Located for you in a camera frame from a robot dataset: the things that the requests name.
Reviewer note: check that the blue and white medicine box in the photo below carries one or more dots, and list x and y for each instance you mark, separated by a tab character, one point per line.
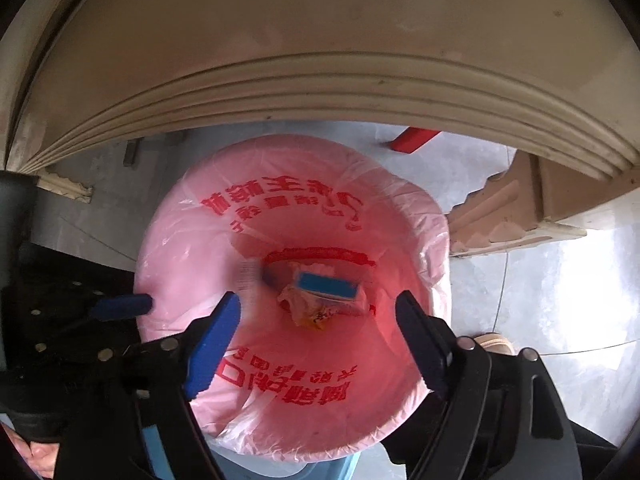
325	285

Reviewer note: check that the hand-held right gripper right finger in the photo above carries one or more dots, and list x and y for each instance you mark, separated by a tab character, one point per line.
420	340

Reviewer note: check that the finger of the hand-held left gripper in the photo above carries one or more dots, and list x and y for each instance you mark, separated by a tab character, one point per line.
100	360
122	307

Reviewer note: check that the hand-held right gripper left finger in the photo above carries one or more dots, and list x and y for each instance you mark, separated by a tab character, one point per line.
212	345

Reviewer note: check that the red and yellow wrapper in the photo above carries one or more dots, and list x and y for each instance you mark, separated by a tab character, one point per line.
310	314

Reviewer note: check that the trash bin with pink liner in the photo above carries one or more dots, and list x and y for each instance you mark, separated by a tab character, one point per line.
300	200

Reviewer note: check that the beige wooden table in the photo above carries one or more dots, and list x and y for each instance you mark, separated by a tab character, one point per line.
320	35

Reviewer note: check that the person's dark trouser leg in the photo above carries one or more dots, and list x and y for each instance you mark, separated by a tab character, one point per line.
592	442

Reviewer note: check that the beige slipper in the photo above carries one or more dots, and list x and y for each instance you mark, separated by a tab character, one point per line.
495	344

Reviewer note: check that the red plastic chair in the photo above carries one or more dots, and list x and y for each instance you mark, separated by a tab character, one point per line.
415	140

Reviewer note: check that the person's left hand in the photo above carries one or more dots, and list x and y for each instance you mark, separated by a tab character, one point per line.
35	455

